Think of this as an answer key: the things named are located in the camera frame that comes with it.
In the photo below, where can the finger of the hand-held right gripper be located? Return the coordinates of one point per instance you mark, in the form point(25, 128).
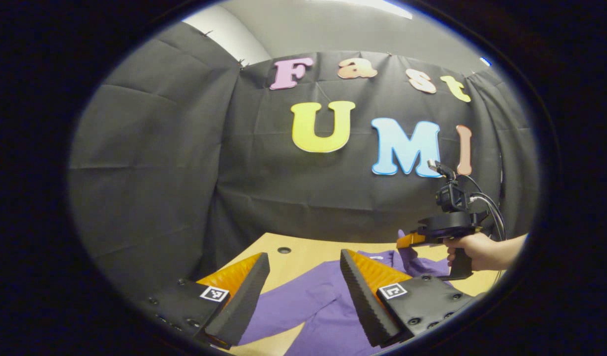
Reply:
point(411, 240)

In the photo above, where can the ceiling light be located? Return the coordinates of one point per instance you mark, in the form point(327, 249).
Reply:
point(372, 6)

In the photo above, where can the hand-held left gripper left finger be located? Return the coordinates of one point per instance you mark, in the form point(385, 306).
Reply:
point(241, 301)

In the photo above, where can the purple knit shirt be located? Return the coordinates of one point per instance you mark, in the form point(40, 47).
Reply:
point(323, 296)

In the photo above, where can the black backdrop cloth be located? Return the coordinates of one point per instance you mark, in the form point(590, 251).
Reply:
point(184, 173)

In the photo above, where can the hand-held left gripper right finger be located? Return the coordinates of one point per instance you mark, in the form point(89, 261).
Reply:
point(365, 301)

